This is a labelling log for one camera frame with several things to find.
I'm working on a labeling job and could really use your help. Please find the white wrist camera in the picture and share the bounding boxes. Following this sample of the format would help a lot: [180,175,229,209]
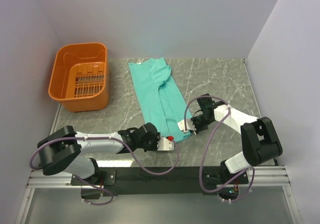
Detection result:
[157,136,175,151]
[177,118,194,134]

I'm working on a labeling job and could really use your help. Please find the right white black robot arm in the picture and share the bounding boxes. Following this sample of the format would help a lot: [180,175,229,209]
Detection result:
[180,93,283,184]

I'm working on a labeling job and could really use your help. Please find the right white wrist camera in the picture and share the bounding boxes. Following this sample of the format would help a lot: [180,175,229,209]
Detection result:
[177,118,194,134]

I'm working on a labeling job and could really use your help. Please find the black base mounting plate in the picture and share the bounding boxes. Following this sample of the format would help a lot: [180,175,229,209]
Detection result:
[70,166,236,200]

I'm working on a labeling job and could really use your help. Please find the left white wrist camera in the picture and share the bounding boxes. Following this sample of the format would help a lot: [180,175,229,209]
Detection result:
[157,136,175,151]

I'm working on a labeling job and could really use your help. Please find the aluminium frame rail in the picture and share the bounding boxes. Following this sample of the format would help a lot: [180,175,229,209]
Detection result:
[27,160,291,189]

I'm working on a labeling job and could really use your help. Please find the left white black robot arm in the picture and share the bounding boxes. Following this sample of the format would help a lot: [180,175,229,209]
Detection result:
[37,123,161,185]

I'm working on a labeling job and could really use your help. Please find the orange plastic basket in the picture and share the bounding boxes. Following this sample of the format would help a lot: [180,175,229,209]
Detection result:
[48,42,110,113]

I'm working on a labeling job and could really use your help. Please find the teal t shirt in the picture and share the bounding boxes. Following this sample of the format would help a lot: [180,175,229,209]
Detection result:
[128,57,191,143]

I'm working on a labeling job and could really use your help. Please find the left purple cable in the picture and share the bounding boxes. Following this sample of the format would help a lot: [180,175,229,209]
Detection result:
[29,136,181,206]

